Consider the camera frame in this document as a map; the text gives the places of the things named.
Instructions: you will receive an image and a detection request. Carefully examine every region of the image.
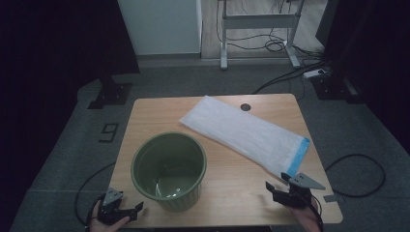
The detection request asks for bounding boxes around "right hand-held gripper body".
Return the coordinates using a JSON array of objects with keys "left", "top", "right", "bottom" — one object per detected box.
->
[{"left": 273, "top": 172, "right": 326, "bottom": 210}]

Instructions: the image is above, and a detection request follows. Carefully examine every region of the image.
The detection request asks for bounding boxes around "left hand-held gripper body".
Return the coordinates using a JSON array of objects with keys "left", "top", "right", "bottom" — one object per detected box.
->
[{"left": 96, "top": 188, "right": 126, "bottom": 226}]

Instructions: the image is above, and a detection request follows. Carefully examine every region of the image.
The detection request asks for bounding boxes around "green plastic trash bin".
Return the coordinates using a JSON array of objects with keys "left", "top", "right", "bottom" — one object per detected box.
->
[{"left": 130, "top": 130, "right": 208, "bottom": 214}]

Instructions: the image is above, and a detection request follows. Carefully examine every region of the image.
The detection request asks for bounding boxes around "white plastic bag blue band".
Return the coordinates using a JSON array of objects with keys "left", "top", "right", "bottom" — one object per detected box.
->
[{"left": 178, "top": 95, "right": 311, "bottom": 179}]

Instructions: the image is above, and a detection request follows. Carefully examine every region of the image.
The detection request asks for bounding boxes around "person's right hand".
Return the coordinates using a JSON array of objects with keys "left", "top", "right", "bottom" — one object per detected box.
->
[{"left": 287, "top": 198, "right": 324, "bottom": 232}]

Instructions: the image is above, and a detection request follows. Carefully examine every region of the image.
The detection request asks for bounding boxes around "black stand base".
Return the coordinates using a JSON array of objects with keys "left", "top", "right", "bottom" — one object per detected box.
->
[
  {"left": 310, "top": 74, "right": 366, "bottom": 104},
  {"left": 87, "top": 74, "right": 133, "bottom": 110}
]

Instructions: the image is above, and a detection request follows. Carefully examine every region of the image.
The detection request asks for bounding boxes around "white power strip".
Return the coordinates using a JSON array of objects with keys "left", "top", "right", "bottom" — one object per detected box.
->
[{"left": 303, "top": 68, "right": 329, "bottom": 79}]

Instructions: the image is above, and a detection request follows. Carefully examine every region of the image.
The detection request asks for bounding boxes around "black curtain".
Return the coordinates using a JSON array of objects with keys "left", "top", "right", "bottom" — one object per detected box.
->
[
  {"left": 315, "top": 0, "right": 410, "bottom": 146},
  {"left": 0, "top": 0, "right": 141, "bottom": 226}
]

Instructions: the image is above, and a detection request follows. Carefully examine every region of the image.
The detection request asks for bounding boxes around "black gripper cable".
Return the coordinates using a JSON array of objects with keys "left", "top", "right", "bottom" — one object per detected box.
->
[
  {"left": 308, "top": 153, "right": 387, "bottom": 232},
  {"left": 73, "top": 161, "right": 117, "bottom": 230}
]

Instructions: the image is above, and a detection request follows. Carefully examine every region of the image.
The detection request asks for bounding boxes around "thick black floor cable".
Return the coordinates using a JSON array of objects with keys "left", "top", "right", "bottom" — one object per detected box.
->
[{"left": 251, "top": 60, "right": 330, "bottom": 96}]

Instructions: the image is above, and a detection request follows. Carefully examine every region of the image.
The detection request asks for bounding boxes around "tangle of thin black cables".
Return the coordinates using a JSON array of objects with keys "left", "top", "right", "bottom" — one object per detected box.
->
[{"left": 215, "top": 0, "right": 325, "bottom": 60}]

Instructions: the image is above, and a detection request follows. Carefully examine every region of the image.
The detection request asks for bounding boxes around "white frame desk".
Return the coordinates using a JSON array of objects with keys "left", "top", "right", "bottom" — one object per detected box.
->
[{"left": 218, "top": 0, "right": 302, "bottom": 71}]

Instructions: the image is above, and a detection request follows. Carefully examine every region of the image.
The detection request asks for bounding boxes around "white wall panel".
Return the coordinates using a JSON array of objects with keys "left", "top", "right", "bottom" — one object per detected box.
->
[{"left": 117, "top": 0, "right": 203, "bottom": 56}]

